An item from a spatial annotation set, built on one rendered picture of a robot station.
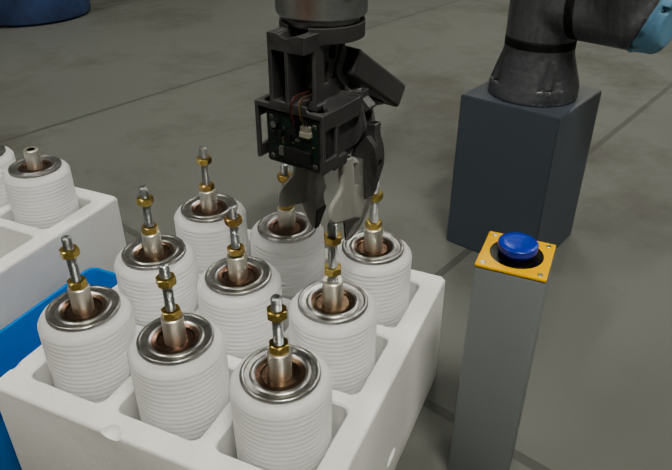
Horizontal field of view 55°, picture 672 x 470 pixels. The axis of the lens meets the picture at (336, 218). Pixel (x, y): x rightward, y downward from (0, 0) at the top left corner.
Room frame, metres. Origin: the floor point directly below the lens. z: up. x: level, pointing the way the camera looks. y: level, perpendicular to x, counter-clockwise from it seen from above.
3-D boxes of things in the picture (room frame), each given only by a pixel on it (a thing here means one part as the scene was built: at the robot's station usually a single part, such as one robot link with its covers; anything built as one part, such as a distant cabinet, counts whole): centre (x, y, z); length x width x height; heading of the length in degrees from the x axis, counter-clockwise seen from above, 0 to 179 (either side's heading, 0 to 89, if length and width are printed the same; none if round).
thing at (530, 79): (1.08, -0.34, 0.35); 0.15 x 0.15 x 0.10
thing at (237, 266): (0.60, 0.11, 0.26); 0.02 x 0.02 x 0.03
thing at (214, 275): (0.60, 0.11, 0.25); 0.08 x 0.08 x 0.01
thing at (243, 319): (0.60, 0.11, 0.16); 0.10 x 0.10 x 0.18
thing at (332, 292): (0.55, 0.00, 0.26); 0.02 x 0.02 x 0.03
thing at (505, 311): (0.55, -0.18, 0.16); 0.07 x 0.07 x 0.31; 66
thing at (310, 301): (0.55, 0.00, 0.25); 0.08 x 0.08 x 0.01
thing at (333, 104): (0.53, 0.02, 0.49); 0.09 x 0.08 x 0.12; 146
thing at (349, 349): (0.55, 0.00, 0.16); 0.10 x 0.10 x 0.18
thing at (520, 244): (0.55, -0.18, 0.32); 0.04 x 0.04 x 0.02
